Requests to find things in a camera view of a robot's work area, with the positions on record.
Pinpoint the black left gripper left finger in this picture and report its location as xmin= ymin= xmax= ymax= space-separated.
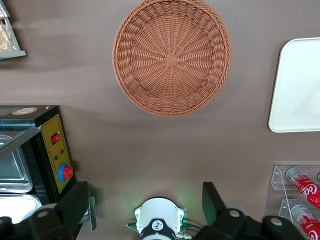
xmin=0 ymin=181 xmax=89 ymax=240

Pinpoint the black cable bundle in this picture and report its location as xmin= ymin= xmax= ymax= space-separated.
xmin=182 ymin=219 xmax=204 ymax=240

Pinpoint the steel warmer pan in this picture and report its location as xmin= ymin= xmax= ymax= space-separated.
xmin=0 ymin=134 xmax=34 ymax=194
xmin=0 ymin=193 xmax=43 ymax=225

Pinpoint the grey rectangular snack tray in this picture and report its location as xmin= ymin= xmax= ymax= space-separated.
xmin=0 ymin=0 xmax=27 ymax=61

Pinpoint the black food warmer cabinet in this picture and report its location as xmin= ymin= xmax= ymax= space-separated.
xmin=0 ymin=104 xmax=98 ymax=231

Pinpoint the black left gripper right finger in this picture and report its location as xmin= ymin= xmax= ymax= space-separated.
xmin=196 ymin=181 xmax=305 ymax=240

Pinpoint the cream plastic tray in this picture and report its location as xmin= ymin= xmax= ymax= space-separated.
xmin=268 ymin=37 xmax=320 ymax=133

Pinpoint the clear acrylic bottle rack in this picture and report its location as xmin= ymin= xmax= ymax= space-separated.
xmin=262 ymin=164 xmax=320 ymax=240

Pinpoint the brown round wicker basket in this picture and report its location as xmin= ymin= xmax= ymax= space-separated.
xmin=112 ymin=0 xmax=233 ymax=118

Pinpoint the clear bag of pastries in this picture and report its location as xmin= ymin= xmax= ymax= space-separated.
xmin=0 ymin=22 xmax=19 ymax=53

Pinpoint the red cola bottle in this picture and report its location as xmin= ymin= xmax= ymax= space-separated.
xmin=290 ymin=204 xmax=320 ymax=240
xmin=285 ymin=166 xmax=320 ymax=208

